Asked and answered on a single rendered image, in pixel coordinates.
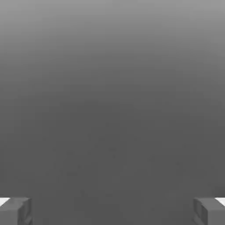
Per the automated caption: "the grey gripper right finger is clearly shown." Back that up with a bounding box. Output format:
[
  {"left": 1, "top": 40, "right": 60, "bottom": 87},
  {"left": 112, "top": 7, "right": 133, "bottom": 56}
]
[{"left": 192, "top": 196, "right": 225, "bottom": 225}]

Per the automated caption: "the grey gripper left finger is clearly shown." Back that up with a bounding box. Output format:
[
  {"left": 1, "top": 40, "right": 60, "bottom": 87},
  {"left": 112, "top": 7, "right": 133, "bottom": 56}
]
[{"left": 0, "top": 196, "right": 33, "bottom": 225}]

